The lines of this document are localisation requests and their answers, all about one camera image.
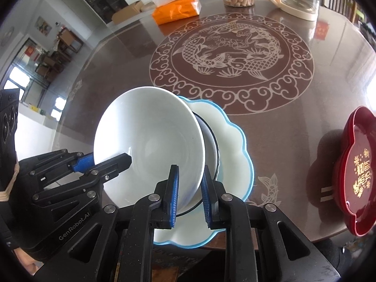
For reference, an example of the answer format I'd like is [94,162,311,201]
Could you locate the blue scalloped white plate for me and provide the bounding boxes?
[154,97,255,249]

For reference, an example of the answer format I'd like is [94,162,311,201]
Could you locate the white ribbed black-rimmed bowl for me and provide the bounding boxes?
[176,113,220,217]

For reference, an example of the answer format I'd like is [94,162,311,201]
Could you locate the white bowl blue characters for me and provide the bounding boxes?
[94,87,205,213]

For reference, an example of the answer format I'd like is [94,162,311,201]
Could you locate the red flower-shaped tray gold text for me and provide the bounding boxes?
[333,106,375,237]

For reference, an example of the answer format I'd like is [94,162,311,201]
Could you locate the person's hand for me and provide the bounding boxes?
[13,248,44,276]

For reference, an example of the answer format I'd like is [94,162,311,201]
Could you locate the cardboard box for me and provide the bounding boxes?
[112,1,144,25]

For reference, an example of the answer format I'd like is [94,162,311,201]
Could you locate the orange plastic bag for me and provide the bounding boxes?
[152,0,201,26]

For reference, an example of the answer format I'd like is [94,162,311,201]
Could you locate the wooden chair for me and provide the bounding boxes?
[321,0,366,24]

